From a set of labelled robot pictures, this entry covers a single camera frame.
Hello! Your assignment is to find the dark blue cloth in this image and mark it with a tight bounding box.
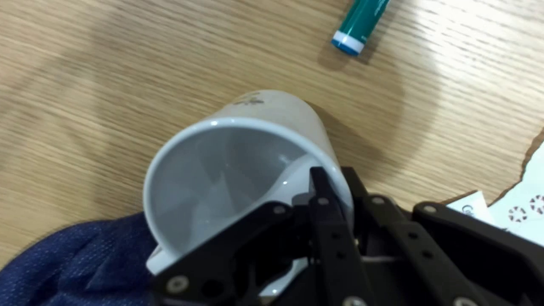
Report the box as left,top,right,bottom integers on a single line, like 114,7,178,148
0,212,159,306

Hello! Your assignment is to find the white mug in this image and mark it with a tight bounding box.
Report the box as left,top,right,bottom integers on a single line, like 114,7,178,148
143,90,354,297

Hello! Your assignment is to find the small white paper packet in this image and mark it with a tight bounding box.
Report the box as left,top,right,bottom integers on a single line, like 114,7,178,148
446,191,496,225

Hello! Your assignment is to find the white printed paper sheet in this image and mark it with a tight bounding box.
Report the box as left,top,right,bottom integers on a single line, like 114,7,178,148
488,142,544,247

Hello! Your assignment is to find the green marker pen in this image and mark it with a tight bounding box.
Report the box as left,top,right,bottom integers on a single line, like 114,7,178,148
331,0,391,57

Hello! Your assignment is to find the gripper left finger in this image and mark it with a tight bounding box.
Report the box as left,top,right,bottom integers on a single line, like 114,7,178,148
151,167,370,306

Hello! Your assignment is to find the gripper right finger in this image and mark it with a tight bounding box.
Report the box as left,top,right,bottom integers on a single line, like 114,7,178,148
341,167,544,306

